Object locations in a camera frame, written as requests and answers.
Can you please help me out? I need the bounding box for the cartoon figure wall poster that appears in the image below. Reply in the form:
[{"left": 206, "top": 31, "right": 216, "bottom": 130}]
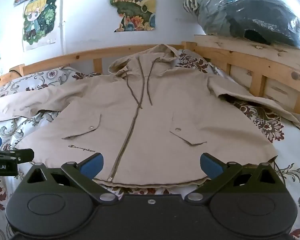
[{"left": 22, "top": 0, "right": 58, "bottom": 52}]

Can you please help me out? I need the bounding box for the landscape wall poster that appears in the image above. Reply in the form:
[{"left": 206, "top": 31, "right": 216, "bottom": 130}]
[{"left": 109, "top": 0, "right": 156, "bottom": 33}]

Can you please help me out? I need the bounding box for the plastic bag of clothes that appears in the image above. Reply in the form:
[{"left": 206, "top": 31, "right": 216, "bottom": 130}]
[{"left": 162, "top": 0, "right": 300, "bottom": 50}]

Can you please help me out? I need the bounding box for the floral bedsheet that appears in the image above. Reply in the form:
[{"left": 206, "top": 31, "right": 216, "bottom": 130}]
[{"left": 0, "top": 49, "right": 300, "bottom": 240}]

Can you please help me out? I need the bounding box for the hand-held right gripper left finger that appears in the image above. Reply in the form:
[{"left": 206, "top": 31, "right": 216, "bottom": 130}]
[{"left": 22, "top": 152, "right": 117, "bottom": 203}]

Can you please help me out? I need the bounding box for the black cable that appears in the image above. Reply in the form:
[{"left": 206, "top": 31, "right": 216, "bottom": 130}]
[{"left": 9, "top": 66, "right": 24, "bottom": 77}]

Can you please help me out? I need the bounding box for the white wall conduit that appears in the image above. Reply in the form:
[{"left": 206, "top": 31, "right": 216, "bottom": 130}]
[{"left": 61, "top": 0, "right": 66, "bottom": 53}]

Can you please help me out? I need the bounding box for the beige hooded jacket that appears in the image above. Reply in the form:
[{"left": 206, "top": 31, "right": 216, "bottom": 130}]
[{"left": 0, "top": 44, "right": 300, "bottom": 187}]

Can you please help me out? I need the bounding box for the wooden bed frame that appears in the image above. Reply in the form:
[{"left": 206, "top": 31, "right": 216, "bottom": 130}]
[{"left": 0, "top": 35, "right": 300, "bottom": 117}]

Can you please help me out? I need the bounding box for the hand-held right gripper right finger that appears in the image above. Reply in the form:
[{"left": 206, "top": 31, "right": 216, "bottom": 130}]
[{"left": 184, "top": 152, "right": 286, "bottom": 203}]

